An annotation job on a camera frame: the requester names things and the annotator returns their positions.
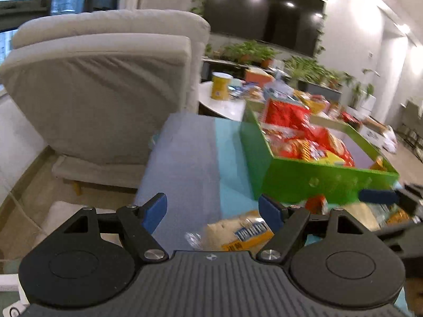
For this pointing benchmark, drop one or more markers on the white round coffee table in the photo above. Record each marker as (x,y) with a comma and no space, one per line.
(227,109)

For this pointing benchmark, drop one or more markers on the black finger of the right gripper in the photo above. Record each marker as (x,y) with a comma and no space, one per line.
(398,205)

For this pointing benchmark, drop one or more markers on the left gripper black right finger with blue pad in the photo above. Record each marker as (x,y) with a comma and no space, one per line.
(288,226)

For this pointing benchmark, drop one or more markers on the tall leafy floor plant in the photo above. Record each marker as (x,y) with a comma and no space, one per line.
(359,90)

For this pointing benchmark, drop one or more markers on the green cardboard box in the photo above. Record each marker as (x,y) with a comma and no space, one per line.
(291,181)

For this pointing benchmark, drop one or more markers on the white plastic bag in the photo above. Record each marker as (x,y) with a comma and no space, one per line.
(390,140)

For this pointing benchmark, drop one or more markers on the yellow canister white lid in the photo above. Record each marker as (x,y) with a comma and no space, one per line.
(220,83)

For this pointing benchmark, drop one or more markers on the red rectangular snack packet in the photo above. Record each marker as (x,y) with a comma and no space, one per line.
(286,114)

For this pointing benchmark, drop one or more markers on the wall-mounted black television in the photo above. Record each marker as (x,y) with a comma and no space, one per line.
(290,24)

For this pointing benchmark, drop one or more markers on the white blue-label snack bag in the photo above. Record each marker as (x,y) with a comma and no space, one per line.
(245,232)

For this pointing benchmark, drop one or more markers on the orange tissue box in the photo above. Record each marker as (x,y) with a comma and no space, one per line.
(258,76)

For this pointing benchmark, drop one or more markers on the potted green plant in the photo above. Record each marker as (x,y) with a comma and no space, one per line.
(264,55)

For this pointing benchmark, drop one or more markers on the beige sofa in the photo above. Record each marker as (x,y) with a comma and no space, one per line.
(98,86)

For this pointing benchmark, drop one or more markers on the red round-logo snack bag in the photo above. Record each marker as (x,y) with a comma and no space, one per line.
(330,142)

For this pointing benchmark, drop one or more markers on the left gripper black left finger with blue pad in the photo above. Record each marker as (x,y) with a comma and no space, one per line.
(137,226)

